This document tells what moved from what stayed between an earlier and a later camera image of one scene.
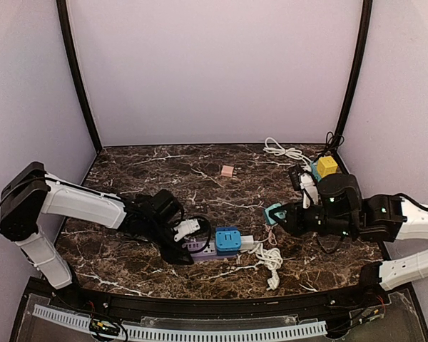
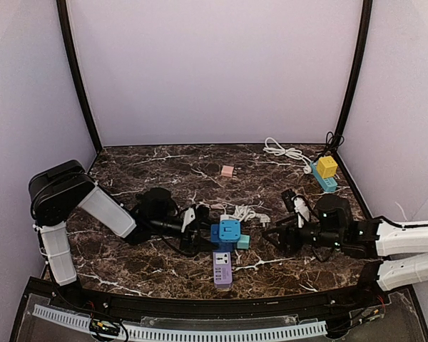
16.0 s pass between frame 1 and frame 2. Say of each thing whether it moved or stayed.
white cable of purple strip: moved
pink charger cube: stayed
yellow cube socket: stayed
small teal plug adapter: moved
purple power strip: moved
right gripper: moved
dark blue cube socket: moved
